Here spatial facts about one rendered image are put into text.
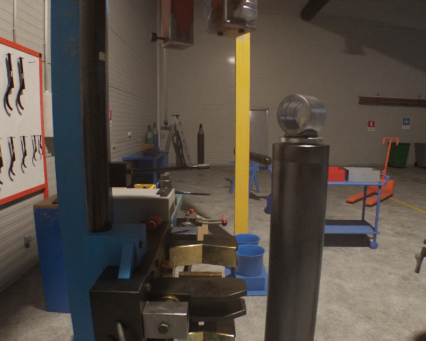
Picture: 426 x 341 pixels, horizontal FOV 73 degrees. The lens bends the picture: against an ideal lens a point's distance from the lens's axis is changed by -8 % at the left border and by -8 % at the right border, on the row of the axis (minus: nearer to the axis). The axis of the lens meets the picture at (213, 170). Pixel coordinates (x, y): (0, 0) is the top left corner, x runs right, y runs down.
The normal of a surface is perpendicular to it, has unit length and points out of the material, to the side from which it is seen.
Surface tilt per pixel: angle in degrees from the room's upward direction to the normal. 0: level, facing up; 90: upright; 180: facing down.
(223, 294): 0
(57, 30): 90
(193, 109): 90
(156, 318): 90
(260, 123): 90
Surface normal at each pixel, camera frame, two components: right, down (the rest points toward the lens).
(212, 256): -0.26, 0.14
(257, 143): 0.00, 0.14
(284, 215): -0.68, 0.11
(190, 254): 0.26, 0.14
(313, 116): 0.68, 0.15
